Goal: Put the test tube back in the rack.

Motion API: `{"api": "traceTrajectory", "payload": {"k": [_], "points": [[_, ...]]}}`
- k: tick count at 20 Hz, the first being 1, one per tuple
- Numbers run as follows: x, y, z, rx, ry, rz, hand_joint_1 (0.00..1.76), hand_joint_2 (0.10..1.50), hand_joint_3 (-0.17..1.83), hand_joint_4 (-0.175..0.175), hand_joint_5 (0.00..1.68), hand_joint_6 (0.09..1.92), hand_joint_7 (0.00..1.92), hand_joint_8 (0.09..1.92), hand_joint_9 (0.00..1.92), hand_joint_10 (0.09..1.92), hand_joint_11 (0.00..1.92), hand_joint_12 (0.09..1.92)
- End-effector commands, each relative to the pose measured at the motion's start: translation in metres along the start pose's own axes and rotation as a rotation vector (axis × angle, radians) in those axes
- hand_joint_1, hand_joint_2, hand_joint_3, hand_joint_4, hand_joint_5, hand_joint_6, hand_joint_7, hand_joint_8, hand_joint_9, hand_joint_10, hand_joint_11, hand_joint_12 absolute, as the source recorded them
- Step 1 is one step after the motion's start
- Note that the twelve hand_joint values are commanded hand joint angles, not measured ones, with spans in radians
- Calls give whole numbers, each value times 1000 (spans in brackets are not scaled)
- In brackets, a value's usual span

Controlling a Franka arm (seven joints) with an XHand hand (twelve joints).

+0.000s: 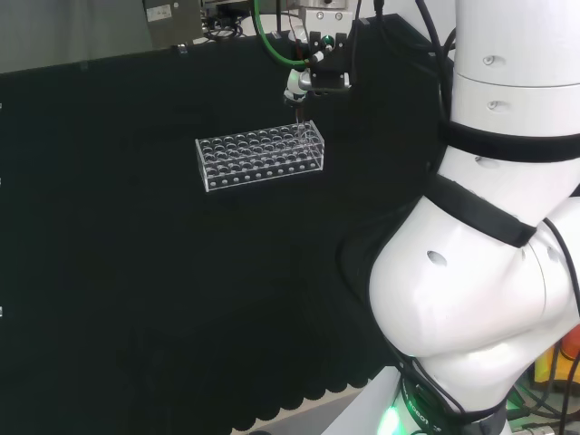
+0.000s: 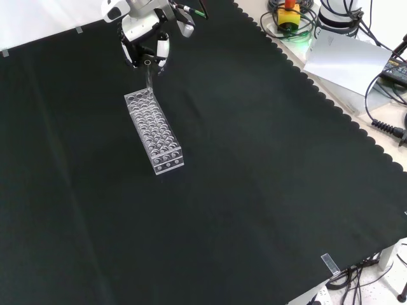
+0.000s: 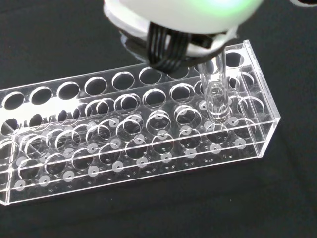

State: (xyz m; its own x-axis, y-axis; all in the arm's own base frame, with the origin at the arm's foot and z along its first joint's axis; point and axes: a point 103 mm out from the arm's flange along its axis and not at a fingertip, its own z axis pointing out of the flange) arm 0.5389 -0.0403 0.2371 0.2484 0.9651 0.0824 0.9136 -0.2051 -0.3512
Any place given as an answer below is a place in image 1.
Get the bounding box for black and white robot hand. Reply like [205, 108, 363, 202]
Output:
[284, 30, 354, 111]

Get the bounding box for clear glass test tube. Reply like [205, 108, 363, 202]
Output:
[294, 104, 306, 147]

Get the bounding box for clear acrylic test tube rack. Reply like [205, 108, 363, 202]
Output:
[195, 119, 326, 193]

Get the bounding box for grey metal box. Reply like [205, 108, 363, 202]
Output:
[141, 0, 204, 49]

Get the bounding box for black bench cloth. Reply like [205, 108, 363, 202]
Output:
[0, 13, 457, 435]

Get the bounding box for yellow emergency stop button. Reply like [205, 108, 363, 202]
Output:
[533, 324, 580, 387]

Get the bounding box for green cable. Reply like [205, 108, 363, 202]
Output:
[252, 0, 301, 72]

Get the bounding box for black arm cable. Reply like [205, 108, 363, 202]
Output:
[413, 0, 458, 126]

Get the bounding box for black background cables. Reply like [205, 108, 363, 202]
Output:
[201, 11, 247, 43]

